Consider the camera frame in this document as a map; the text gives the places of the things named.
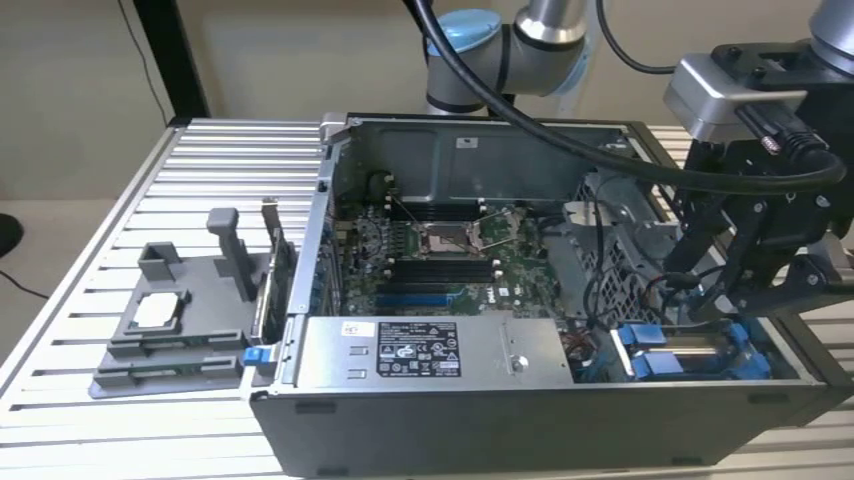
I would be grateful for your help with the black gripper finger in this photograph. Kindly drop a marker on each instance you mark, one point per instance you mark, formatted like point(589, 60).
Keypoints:
point(693, 240)
point(753, 280)

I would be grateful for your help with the hard disk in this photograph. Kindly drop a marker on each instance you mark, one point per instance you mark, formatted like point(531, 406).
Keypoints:
point(656, 367)
point(643, 335)

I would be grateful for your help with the grey metal drive cage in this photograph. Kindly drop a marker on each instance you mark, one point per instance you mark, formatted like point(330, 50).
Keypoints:
point(573, 260)

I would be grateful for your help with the green motherboard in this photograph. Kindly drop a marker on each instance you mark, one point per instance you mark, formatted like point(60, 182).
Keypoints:
point(527, 280)

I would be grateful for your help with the black RAM slot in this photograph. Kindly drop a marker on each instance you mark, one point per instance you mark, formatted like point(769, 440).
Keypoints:
point(440, 263)
point(440, 273)
point(440, 201)
point(440, 279)
point(440, 268)
point(447, 209)

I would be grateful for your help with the CPU socket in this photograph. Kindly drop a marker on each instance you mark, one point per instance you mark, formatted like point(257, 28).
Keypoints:
point(440, 245)

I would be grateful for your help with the silver power supply unit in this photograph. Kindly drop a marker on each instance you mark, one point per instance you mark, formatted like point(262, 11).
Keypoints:
point(480, 350)

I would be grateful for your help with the white black label sticker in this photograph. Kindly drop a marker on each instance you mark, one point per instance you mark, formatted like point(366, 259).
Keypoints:
point(467, 143)

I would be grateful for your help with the black expansion slot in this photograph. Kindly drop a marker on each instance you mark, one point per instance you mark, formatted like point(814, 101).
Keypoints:
point(416, 289)

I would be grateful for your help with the thin metal locking lever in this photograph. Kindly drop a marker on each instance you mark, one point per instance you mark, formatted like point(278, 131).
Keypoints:
point(408, 212)

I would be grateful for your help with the blue expansion slot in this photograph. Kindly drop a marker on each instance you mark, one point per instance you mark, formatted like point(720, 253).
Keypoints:
point(416, 300)

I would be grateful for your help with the open dark grey PC case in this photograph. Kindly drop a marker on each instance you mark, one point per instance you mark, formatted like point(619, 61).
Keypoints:
point(467, 430)

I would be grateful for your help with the blue case latch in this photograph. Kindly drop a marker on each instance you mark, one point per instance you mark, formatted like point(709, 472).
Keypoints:
point(253, 357)

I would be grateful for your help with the grey parts rack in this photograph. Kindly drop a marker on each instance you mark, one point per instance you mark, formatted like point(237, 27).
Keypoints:
point(206, 300)

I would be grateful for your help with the silver CPU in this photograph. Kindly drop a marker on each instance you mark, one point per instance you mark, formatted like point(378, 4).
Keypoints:
point(157, 311)

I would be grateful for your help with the green RAM stick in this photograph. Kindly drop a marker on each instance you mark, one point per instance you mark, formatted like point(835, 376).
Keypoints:
point(166, 371)

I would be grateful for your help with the black round object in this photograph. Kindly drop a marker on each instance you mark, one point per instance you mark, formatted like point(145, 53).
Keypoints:
point(8, 235)

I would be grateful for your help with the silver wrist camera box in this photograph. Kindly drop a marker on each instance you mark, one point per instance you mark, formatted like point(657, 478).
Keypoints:
point(707, 95)

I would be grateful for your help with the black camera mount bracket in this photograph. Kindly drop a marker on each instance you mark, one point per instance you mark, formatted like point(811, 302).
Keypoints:
point(827, 80)

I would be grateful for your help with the graphics card with metal bracket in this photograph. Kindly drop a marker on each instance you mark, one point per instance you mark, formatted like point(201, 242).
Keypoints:
point(274, 300)

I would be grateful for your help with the black vertical post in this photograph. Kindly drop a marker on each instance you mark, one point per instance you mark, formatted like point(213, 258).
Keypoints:
point(169, 60)

